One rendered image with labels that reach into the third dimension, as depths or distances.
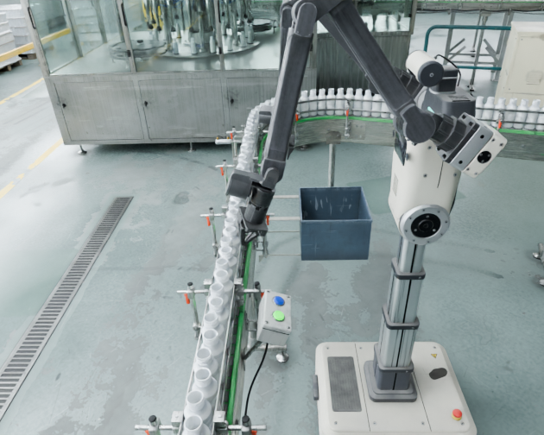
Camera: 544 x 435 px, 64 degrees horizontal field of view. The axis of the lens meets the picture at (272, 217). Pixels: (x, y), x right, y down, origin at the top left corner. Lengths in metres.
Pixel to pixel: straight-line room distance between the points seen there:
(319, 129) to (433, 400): 1.77
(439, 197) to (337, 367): 1.08
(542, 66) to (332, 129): 2.78
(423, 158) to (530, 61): 3.93
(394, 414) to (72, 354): 1.82
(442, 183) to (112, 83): 4.06
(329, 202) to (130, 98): 3.20
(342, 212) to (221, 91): 2.77
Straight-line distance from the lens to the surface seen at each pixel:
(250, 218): 1.20
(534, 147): 3.06
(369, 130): 3.01
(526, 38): 5.19
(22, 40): 11.46
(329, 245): 2.01
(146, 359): 2.72
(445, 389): 2.25
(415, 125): 1.15
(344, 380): 2.19
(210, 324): 1.18
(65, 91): 5.24
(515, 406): 2.65
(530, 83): 5.30
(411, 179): 1.41
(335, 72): 6.66
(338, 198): 2.23
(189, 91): 4.82
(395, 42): 6.72
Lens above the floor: 1.99
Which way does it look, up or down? 32 degrees down
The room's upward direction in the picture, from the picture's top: 2 degrees counter-clockwise
